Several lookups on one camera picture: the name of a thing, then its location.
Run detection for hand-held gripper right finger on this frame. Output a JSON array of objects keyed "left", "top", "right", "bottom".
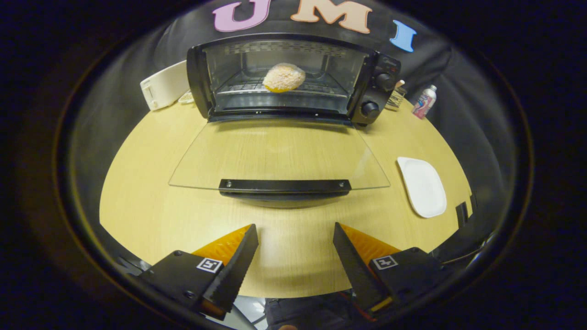
[{"left": 332, "top": 222, "right": 453, "bottom": 317}]

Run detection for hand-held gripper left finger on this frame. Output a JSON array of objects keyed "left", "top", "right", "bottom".
[{"left": 138, "top": 223, "right": 260, "bottom": 321}]

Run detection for black toaster oven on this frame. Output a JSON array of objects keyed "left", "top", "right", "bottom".
[{"left": 168, "top": 33, "right": 402, "bottom": 209}]

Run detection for white pop-up toaster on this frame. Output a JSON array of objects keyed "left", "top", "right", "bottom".
[{"left": 140, "top": 60, "right": 188, "bottom": 111}]

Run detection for person's dark trousers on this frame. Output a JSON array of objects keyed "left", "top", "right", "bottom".
[{"left": 265, "top": 291, "right": 363, "bottom": 330}]

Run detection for white square plate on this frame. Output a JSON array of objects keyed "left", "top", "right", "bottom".
[{"left": 397, "top": 157, "right": 448, "bottom": 219}]

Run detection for white pink spray bottle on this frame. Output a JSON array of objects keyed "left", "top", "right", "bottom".
[{"left": 412, "top": 84, "right": 437, "bottom": 120}]

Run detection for black backdrop cloth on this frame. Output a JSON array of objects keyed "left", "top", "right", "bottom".
[{"left": 60, "top": 0, "right": 528, "bottom": 257}]

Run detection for clear wire basket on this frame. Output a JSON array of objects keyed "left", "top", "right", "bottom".
[{"left": 385, "top": 80, "right": 408, "bottom": 112}]

